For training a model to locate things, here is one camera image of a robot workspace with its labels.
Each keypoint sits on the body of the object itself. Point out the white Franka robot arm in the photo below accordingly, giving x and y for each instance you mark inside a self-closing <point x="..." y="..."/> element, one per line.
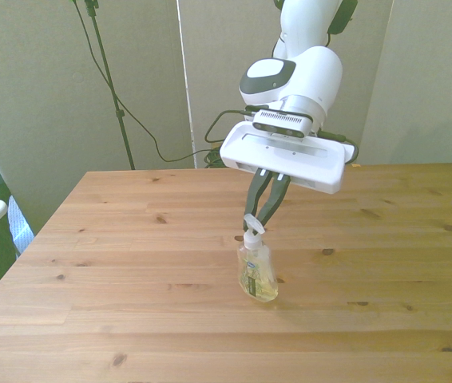
<point x="314" y="72"/>

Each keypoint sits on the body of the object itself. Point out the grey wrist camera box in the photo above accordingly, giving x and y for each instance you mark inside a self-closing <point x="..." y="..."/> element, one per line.
<point x="282" y="121"/>

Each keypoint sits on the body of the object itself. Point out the white mesh fabric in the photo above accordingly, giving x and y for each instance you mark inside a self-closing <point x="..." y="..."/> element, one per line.
<point x="20" y="227"/>

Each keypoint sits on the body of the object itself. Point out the white wall panel strip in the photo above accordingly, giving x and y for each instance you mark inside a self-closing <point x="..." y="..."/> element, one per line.
<point x="186" y="80"/>

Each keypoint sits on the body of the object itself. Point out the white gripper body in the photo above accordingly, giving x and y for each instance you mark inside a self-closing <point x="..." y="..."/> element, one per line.
<point x="290" y="159"/>

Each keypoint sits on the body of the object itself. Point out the black camera tripod stand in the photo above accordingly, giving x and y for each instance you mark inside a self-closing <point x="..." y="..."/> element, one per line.
<point x="108" y="76"/>

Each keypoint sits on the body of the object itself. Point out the clear hand sanitizer pump bottle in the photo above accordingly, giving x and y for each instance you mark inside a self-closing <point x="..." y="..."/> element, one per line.
<point x="256" y="279"/>

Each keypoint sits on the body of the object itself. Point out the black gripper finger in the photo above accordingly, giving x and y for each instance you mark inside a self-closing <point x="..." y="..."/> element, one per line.
<point x="274" y="199"/>
<point x="254" y="195"/>

